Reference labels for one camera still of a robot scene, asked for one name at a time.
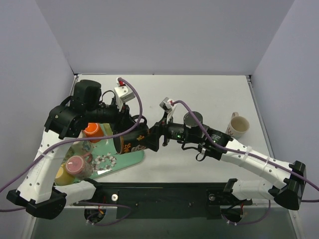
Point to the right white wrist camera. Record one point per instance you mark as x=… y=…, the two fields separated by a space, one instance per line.
x=168 y=107

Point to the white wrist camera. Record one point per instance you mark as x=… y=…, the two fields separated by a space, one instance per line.
x=168 y=107
x=123 y=92

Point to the yellow mug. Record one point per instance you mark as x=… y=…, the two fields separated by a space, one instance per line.
x=63 y=178

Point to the green floral tray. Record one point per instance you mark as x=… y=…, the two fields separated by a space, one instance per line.
x=105 y=160

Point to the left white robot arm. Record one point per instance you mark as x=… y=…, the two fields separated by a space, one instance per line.
x=37 y=194

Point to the aluminium rail frame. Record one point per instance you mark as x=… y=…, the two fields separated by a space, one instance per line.
x=216 y=97

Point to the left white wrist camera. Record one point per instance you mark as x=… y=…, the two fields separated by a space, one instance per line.
x=123 y=92

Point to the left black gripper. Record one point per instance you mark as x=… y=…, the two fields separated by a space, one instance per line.
x=127 y=117

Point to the orange mug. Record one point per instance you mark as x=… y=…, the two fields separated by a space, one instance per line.
x=93 y=130

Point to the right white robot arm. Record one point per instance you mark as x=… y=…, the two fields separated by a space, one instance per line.
x=280 y=181

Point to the beige bird mug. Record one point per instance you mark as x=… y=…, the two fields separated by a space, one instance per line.
x=238 y=126

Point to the black gold-rimmed mug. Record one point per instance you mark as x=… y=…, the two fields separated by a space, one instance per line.
x=132 y=142

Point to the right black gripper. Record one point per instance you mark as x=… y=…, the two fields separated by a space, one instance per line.
x=163 y=133

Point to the pink mug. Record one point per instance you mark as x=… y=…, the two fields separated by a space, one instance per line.
x=79 y=166

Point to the pale green mug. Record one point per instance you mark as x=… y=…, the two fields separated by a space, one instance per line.
x=107 y=129

